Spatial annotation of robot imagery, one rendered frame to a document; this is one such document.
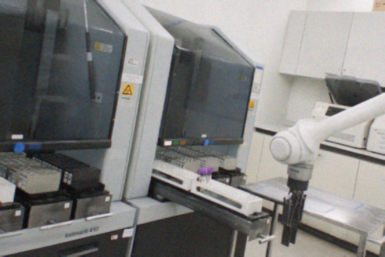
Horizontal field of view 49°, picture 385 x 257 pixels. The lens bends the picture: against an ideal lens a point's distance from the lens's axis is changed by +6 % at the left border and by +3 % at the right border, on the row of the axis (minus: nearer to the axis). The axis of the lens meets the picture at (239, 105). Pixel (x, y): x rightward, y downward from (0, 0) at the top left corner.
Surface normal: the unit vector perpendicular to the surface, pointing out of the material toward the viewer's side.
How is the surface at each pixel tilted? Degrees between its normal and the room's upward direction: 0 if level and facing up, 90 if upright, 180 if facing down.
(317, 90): 90
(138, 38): 90
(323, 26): 90
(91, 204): 90
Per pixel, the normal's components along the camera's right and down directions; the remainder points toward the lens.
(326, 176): -0.59, -0.06
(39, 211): 0.79, 0.17
